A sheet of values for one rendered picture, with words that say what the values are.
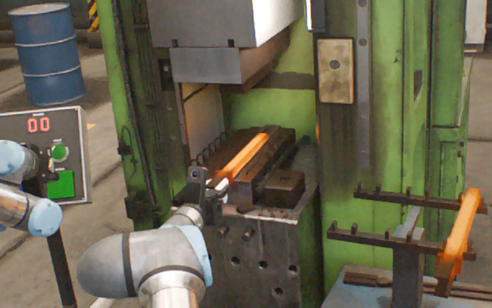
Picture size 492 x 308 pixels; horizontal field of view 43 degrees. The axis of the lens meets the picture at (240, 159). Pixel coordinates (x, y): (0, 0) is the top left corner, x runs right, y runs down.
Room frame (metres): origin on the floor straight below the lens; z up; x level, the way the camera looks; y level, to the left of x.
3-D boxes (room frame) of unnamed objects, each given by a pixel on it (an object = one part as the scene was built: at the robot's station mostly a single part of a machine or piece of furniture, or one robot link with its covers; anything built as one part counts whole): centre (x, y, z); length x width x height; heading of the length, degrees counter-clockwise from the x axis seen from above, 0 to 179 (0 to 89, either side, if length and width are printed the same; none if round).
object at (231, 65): (1.81, -0.02, 1.32); 0.42 x 0.20 x 0.10; 156
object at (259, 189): (1.73, -0.11, 0.95); 0.34 x 0.03 x 0.03; 156
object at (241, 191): (1.81, -0.02, 0.96); 0.42 x 0.20 x 0.09; 156
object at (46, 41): (6.18, 1.77, 0.44); 0.59 x 0.59 x 0.88
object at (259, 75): (1.84, -0.05, 1.24); 0.30 x 0.07 x 0.06; 156
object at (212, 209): (1.46, 0.11, 0.98); 0.12 x 0.08 x 0.09; 156
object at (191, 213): (1.38, 0.14, 0.99); 0.08 x 0.05 x 0.08; 66
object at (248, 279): (1.80, -0.07, 0.69); 0.56 x 0.38 x 0.45; 156
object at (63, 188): (1.64, 0.51, 1.01); 0.07 x 0.05 x 0.07; 91
